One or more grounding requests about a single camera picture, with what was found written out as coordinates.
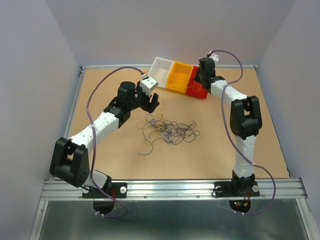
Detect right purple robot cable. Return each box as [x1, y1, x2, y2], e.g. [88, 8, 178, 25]
[209, 49, 277, 216]

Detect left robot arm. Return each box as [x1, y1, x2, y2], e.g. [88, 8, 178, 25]
[49, 77, 160, 197]

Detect yellow plastic bin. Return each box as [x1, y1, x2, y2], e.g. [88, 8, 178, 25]
[166, 61, 194, 94]

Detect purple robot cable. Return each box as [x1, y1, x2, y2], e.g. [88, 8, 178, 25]
[209, 49, 277, 216]
[86, 66, 148, 218]

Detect white plastic bin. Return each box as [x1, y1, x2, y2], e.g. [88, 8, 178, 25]
[148, 57, 174, 89]

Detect yellow thin wires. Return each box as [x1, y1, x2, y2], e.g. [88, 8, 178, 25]
[187, 72, 205, 94]

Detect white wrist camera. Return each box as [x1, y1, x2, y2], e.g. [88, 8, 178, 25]
[207, 50, 219, 63]
[138, 72, 159, 97]

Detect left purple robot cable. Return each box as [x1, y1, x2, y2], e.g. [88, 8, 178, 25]
[86, 66, 148, 218]

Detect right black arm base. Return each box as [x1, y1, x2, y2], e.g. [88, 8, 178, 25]
[212, 172, 260, 198]

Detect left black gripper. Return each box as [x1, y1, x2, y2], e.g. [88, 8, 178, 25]
[128, 81, 160, 114]

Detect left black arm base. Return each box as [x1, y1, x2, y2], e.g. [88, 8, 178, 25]
[81, 181, 128, 199]

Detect aluminium front rail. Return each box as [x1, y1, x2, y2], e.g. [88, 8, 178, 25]
[40, 178, 308, 202]

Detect thin wire bundle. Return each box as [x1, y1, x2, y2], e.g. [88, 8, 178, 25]
[136, 101, 201, 156]

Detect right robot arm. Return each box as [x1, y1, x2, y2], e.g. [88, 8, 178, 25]
[194, 57, 263, 195]

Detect red plastic bin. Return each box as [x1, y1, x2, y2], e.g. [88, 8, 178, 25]
[185, 66, 208, 99]

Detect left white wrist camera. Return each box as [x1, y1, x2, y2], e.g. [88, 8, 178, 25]
[138, 72, 159, 97]

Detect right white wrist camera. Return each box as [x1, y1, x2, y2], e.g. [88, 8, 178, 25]
[207, 50, 219, 63]

